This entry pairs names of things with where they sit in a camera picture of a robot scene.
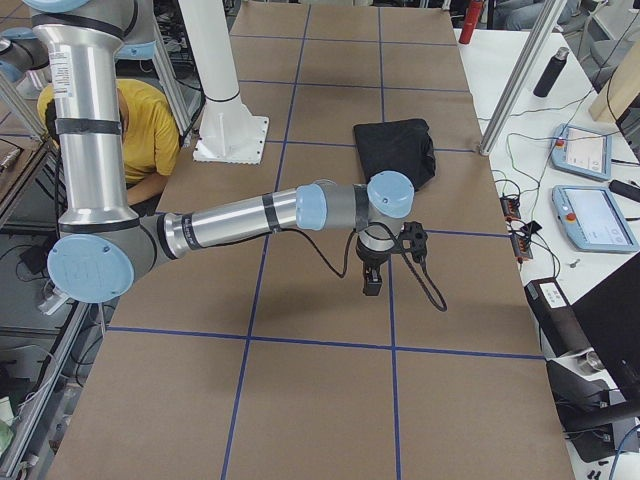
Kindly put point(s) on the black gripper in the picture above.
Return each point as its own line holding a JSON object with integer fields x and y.
{"x": 370, "y": 263}

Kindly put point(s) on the black printed t-shirt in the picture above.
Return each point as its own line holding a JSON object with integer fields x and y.
{"x": 404, "y": 146}

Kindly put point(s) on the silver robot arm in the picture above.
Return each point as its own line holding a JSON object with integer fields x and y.
{"x": 119, "y": 144}

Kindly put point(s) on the brown paper table cover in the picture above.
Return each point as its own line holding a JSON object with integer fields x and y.
{"x": 310, "y": 375}

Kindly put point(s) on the orange terminal board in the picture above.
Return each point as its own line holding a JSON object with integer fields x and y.
{"x": 517, "y": 229}

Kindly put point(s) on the blue tape grid lines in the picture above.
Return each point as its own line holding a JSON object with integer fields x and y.
{"x": 320, "y": 340}

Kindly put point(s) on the black box with label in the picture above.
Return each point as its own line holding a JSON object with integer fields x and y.
{"x": 555, "y": 316}

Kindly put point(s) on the near teach pendant tablet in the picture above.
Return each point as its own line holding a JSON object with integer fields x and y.
{"x": 592, "y": 220}

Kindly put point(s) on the teach pendant tablet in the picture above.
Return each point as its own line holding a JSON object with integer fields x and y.
{"x": 582, "y": 152}
{"x": 592, "y": 220}

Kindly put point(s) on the black monitor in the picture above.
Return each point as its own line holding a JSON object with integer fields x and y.
{"x": 609, "y": 317}

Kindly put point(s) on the far teach pendant tablet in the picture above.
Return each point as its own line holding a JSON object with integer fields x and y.
{"x": 582, "y": 152}

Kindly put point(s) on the person in yellow shirt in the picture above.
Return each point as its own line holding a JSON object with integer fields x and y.
{"x": 151, "y": 143}

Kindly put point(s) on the black water bottle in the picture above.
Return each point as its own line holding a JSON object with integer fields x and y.
{"x": 551, "y": 73}

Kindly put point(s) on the red bottle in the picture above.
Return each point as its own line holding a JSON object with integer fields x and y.
{"x": 472, "y": 16}

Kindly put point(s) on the white power strip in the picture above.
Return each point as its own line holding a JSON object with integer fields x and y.
{"x": 53, "y": 299}

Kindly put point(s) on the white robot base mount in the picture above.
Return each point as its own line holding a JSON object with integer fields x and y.
{"x": 228, "y": 131}

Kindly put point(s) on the aluminium frame post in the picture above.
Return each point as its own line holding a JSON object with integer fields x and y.
{"x": 536, "y": 40}

